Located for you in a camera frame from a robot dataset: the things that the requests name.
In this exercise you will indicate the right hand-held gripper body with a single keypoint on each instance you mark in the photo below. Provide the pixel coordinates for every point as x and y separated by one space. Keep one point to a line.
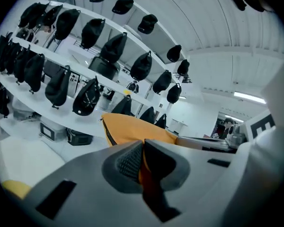
203 142

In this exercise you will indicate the rows of black caps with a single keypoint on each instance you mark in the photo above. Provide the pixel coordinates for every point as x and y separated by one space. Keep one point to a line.
61 89

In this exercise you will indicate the grey case black frame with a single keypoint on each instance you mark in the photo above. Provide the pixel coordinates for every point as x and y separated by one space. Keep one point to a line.
48 131

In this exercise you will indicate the ceiling tube light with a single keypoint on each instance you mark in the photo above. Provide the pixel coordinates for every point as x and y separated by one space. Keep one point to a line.
249 97

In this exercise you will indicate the white egg-shaped floor mat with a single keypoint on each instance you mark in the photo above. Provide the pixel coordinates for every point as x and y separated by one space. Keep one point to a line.
26 155

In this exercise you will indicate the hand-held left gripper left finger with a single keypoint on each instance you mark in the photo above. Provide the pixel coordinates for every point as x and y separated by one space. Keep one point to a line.
118 174

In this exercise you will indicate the white shelf rack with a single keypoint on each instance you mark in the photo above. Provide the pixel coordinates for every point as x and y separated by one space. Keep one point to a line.
64 120

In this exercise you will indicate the small orange pillow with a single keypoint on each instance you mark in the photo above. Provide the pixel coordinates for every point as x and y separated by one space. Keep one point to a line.
132 129

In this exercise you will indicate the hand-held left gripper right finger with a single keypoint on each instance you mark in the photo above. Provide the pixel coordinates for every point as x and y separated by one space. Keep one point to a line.
170 169

